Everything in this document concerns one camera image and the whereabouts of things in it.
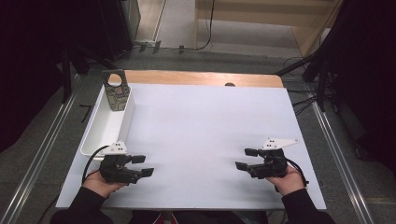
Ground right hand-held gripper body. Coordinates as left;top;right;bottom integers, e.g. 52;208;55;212
247;137;300;180

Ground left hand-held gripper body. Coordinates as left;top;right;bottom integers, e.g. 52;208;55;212
98;140;144;186

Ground white plastic bin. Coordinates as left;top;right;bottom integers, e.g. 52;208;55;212
79;84;136;161

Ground patterned phone case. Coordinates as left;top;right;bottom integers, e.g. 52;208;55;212
102;68;131;112

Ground person's right hand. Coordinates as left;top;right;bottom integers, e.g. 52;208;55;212
264;164;306;197

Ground person's left hand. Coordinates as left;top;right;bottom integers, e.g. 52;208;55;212
81;170;127;199

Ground white table cover sheet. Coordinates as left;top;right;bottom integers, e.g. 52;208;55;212
55;82;327;211

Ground black floor tape strip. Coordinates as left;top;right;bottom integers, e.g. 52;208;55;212
78;104;94;124

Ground black metal stand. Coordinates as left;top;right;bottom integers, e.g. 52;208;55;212
60;43;76;105

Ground black stand with legs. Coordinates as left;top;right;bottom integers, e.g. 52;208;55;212
275;46;331;113

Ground black curtain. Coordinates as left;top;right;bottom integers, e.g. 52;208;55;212
323;0;396;175
0;0;104;153

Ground black cabinet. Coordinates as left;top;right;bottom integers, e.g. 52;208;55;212
92;0;135;62

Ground light wooden shelf unit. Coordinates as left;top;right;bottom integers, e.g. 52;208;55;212
194;0;344;58

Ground grey cabinet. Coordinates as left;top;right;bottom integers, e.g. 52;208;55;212
120;0;142;42

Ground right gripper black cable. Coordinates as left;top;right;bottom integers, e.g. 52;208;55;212
285;158;310;192

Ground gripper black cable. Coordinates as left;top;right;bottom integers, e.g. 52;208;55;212
285;158;310;192
81;144;110;186

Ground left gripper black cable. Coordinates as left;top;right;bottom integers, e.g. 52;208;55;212
81;144;110;186

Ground metal floor rail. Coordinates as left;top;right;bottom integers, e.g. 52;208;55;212
311;101;376;224
0;88;80;224

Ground black floor cables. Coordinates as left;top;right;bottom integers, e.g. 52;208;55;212
282;55;321;117

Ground hanging black cable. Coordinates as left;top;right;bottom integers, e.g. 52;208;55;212
196;0;217;50

